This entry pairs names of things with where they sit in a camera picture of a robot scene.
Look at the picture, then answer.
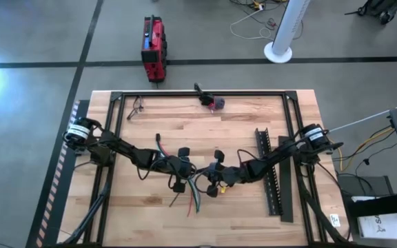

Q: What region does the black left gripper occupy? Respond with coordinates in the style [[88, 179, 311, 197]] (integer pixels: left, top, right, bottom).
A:
[[160, 147, 200, 194]]

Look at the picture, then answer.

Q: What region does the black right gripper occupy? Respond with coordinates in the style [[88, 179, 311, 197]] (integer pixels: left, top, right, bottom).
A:
[[200, 150, 246, 198]]

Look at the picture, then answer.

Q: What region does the multicoloured wire harness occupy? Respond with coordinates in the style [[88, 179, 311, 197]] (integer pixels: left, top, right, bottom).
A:
[[155, 133, 202, 218]]

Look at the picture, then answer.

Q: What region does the black zip tie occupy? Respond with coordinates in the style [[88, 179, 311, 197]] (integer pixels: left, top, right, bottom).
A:
[[168, 191, 183, 208]]

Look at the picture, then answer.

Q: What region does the black raceway cover strip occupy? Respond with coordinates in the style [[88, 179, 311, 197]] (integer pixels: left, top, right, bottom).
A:
[[277, 135, 295, 224]]

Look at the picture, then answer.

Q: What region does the black red grey tool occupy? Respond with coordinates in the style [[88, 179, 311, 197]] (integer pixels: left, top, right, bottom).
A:
[[194, 82, 226, 113]]

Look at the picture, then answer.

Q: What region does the red and black toolbox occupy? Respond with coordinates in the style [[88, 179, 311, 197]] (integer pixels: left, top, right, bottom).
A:
[[140, 14, 168, 83]]

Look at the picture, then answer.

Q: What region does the black floor box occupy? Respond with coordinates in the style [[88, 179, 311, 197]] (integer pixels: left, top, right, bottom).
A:
[[338, 174, 394, 207]]

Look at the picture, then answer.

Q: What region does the white tower fan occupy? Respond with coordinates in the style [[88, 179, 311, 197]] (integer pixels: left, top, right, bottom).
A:
[[263, 0, 312, 65]]

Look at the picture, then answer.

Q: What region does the thin grey rod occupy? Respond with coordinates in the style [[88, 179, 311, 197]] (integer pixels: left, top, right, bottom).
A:
[[327, 99, 397, 134]]

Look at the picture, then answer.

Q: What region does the black horizontal beam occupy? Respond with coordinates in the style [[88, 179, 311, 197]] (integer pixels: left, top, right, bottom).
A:
[[346, 191, 397, 218]]

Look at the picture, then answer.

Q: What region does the white printed paper sheet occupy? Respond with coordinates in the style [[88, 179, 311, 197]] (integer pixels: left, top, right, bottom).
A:
[[356, 212, 397, 241]]

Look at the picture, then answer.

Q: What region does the black wheeled equipment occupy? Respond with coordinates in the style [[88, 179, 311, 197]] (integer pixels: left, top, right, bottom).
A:
[[343, 0, 397, 25]]

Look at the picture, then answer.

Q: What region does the black aluminium table frame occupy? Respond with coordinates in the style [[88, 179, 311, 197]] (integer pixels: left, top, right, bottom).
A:
[[59, 90, 353, 248]]

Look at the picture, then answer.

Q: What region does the yellow floor cable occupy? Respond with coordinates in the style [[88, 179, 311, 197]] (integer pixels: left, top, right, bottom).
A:
[[329, 126, 396, 172]]

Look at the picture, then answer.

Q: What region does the white floor cable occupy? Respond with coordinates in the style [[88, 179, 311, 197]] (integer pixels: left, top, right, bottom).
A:
[[229, 7, 272, 41]]

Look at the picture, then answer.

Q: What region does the black floor cable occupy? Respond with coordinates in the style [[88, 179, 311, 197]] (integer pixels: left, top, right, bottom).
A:
[[355, 143, 397, 176]]

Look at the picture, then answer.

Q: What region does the coloured floor cable tangle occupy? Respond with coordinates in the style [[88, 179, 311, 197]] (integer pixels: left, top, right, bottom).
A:
[[228, 0, 289, 13]]

